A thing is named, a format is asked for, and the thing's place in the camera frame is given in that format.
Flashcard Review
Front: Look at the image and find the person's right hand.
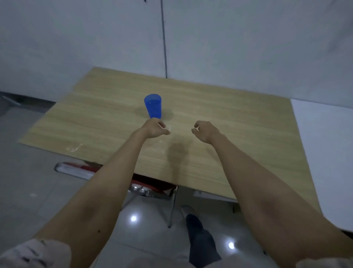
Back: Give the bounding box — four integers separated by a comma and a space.
192, 120, 224, 144

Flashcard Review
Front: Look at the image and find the person's left hand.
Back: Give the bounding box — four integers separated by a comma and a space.
139, 117, 171, 138

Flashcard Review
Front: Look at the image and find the blue plastic cup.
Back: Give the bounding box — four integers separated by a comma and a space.
144, 94, 163, 119

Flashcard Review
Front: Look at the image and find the person's right forearm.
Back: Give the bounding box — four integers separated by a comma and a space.
211, 133, 353, 268

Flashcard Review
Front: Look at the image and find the person's left forearm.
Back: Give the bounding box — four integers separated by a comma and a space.
33, 130, 151, 268

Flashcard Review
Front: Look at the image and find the person's white shoe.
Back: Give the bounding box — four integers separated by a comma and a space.
181, 205, 195, 219

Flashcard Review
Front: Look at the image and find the person's dark trouser leg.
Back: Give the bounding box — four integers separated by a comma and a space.
185, 214, 222, 268

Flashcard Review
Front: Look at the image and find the person's white shirt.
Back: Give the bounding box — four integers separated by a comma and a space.
0, 239, 353, 268

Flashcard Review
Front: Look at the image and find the plain wooden table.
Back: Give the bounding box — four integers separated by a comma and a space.
18, 66, 322, 213

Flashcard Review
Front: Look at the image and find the white table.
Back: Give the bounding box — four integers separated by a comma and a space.
291, 98, 353, 232

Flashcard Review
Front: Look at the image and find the red chair chrome frame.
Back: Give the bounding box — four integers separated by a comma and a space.
54, 161, 178, 228

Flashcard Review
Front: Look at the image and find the black wall cable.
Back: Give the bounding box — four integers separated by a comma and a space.
160, 0, 168, 79

